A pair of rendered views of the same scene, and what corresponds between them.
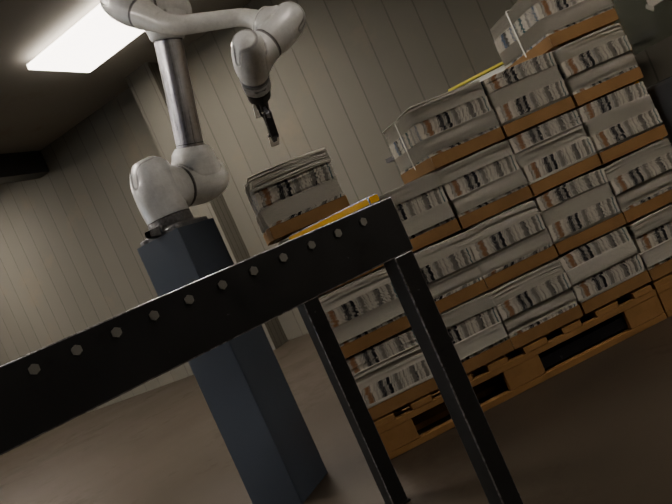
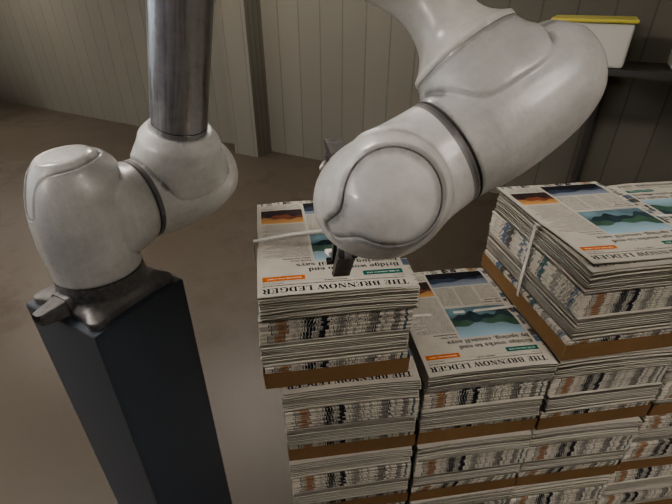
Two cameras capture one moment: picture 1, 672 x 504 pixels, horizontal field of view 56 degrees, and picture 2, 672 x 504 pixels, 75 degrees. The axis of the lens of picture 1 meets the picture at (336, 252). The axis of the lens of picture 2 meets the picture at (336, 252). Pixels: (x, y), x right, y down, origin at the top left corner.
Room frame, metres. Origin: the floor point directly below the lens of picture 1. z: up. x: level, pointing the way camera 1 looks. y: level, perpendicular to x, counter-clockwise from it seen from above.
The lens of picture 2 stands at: (1.50, 0.03, 1.50)
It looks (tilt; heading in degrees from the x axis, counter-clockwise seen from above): 31 degrees down; 1
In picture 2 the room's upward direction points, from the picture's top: straight up
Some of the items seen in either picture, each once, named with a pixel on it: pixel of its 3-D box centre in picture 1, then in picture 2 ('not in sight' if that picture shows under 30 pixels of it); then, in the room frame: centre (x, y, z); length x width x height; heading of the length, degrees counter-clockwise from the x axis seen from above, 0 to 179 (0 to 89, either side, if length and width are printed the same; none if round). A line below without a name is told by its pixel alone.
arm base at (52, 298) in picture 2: (168, 226); (93, 283); (2.17, 0.49, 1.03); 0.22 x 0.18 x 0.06; 152
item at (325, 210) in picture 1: (307, 218); (332, 344); (2.19, 0.05, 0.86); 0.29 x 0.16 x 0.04; 100
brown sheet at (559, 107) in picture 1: (516, 128); not in sight; (2.42, -0.83, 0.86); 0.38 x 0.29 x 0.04; 9
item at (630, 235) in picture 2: (427, 108); (594, 215); (2.39, -0.54, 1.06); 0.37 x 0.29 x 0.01; 10
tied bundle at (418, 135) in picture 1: (440, 136); (580, 262); (2.38, -0.54, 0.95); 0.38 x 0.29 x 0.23; 10
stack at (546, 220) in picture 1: (465, 279); (486, 417); (2.36, -0.40, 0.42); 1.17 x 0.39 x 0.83; 99
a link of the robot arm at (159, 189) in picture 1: (158, 188); (87, 210); (2.19, 0.48, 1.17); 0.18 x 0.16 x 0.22; 143
